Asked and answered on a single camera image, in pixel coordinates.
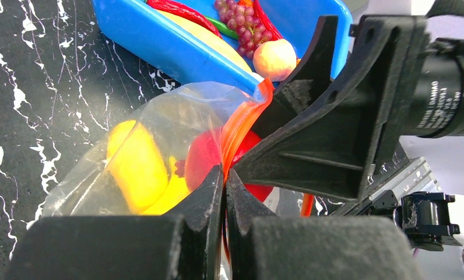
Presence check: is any clear zip bag orange seal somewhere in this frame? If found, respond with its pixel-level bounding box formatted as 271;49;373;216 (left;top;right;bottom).
25;78;316;280

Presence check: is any yellow mango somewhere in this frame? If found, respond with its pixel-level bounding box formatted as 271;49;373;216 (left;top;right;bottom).
106;120;169;214

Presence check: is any blue plastic bin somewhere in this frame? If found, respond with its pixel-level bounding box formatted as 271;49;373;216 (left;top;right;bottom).
93;0;353;93

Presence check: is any peach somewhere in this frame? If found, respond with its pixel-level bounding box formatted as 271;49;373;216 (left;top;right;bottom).
252;39;297;82

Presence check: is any purple grape bunch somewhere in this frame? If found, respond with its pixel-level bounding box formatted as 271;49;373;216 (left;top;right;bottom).
213;0;273;59

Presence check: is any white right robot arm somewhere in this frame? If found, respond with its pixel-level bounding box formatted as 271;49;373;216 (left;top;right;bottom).
233;1;464;251

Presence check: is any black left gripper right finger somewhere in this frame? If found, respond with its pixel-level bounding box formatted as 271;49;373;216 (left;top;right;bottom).
226;170;422;279

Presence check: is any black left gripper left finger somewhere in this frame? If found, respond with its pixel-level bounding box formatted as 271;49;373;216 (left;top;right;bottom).
5;166;223;279

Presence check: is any green chili pepper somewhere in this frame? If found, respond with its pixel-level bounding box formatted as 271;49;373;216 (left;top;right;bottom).
205;16;238;40

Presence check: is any red chili pepper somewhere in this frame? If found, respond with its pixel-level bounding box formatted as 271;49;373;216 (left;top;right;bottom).
253;0;283;40
144;0;222;38

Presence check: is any yellow banana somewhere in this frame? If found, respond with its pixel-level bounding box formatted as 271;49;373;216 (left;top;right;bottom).
142;156;191;215

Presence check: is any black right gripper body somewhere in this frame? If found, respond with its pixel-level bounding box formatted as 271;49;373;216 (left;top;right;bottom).
402;1;464;138

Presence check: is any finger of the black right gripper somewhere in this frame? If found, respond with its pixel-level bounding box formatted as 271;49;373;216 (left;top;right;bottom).
252;15;338;139
234;15;429;201

